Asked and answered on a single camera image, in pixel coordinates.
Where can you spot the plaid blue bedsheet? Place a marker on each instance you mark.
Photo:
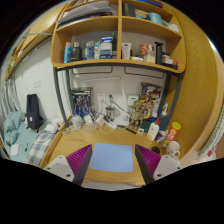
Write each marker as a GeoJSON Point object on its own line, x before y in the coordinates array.
{"type": "Point", "coordinates": [39, 148]}

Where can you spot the blue mouse pad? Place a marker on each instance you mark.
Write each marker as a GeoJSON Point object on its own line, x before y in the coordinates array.
{"type": "Point", "coordinates": [112, 158]}

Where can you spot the stack of papers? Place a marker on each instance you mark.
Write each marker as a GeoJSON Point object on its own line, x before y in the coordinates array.
{"type": "Point", "coordinates": [84, 10]}

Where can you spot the wooden shelf unit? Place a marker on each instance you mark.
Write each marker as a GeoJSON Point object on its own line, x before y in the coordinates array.
{"type": "Point", "coordinates": [124, 27]}

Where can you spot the blue white box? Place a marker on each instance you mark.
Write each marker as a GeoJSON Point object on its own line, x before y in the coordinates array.
{"type": "Point", "coordinates": [106, 48]}

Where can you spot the black computer mouse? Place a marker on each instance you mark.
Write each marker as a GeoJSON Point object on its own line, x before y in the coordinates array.
{"type": "Point", "coordinates": [156, 149]}

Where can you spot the white power adapter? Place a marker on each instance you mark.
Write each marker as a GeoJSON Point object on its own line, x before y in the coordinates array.
{"type": "Point", "coordinates": [100, 120]}

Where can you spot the white tube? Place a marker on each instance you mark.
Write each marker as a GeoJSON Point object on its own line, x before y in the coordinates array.
{"type": "Point", "coordinates": [126, 48]}

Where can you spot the glass jar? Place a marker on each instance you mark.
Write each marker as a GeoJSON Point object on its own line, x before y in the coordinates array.
{"type": "Point", "coordinates": [110, 112]}

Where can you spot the yellow red snack can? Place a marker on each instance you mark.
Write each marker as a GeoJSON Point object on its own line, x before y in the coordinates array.
{"type": "Point", "coordinates": [175, 127]}

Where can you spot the teal pouch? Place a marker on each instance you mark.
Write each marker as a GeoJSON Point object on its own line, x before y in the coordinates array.
{"type": "Point", "coordinates": [156, 18]}

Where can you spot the white glue bottle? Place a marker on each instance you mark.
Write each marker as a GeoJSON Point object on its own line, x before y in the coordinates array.
{"type": "Point", "coordinates": [153, 130]}

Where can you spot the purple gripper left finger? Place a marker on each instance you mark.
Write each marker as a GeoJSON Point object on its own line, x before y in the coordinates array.
{"type": "Point", "coordinates": [72, 167]}

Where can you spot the Groot figurine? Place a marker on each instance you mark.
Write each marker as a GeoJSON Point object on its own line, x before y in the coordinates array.
{"type": "Point", "coordinates": [138, 114]}

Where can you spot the black backpack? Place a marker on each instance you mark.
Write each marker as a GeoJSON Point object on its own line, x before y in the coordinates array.
{"type": "Point", "coordinates": [34, 118]}

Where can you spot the teal blanket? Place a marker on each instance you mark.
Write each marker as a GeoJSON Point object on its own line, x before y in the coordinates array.
{"type": "Point", "coordinates": [11, 126]}

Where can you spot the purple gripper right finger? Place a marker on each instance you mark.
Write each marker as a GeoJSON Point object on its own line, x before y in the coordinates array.
{"type": "Point", "coordinates": [153, 166]}

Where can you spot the blue robot model box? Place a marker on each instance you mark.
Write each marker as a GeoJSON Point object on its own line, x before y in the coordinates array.
{"type": "Point", "coordinates": [82, 98]}

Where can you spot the white figurine mug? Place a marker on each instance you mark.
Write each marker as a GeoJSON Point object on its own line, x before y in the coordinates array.
{"type": "Point", "coordinates": [173, 149]}

